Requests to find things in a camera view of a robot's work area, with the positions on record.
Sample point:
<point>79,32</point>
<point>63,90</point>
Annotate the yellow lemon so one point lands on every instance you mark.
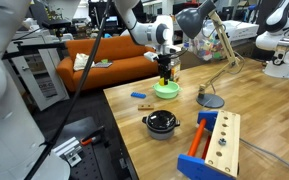
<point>162,82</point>

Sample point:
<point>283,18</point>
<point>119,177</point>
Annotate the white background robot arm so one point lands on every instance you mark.
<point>284,33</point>

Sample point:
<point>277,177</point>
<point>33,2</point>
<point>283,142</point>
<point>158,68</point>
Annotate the white box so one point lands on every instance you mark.
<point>244,30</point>

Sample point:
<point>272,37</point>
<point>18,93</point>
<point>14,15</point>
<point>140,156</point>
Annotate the orange sofa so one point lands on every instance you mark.
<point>117,66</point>

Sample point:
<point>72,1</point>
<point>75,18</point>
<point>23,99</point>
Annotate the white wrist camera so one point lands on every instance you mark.
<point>150,56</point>

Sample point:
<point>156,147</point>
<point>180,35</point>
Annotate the aluminium bracket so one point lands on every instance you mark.
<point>69,151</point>

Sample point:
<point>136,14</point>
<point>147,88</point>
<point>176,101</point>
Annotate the clear bin of coloured toys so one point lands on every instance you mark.
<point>207,46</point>

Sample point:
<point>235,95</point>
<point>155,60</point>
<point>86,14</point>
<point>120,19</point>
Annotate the black perforated plate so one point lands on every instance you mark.
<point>94,160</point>

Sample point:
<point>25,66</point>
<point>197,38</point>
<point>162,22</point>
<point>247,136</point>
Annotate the cream cloth bag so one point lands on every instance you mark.
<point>83,62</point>

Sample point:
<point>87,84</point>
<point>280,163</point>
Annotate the blue toy brick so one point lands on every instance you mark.
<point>138,95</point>

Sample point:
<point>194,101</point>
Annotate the computer monitor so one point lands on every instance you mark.
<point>111,21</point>

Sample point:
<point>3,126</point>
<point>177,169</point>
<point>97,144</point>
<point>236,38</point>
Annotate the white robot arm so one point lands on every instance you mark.
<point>147,33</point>

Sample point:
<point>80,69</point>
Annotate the wooden block with two holes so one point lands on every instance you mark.
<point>145,107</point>

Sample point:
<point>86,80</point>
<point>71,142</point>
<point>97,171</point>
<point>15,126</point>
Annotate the clear jar with toys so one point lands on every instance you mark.
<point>175,71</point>

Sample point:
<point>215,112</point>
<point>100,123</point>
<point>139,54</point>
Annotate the wooden toy toolbox blue ends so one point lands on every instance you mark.
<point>222,143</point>

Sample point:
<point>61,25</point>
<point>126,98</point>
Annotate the white leaning sign board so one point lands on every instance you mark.
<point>40,80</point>

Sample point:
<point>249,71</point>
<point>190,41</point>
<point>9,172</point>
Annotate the grey wooden desk lamp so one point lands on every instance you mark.
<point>194,16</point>

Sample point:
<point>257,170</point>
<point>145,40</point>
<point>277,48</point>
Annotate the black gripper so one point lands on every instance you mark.
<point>165,62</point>

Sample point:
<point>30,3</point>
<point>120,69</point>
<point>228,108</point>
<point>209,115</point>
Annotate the light green pot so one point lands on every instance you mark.
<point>166,90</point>

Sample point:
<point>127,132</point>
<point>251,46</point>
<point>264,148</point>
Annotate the grey pot with black lid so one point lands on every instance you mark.
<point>160,123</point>

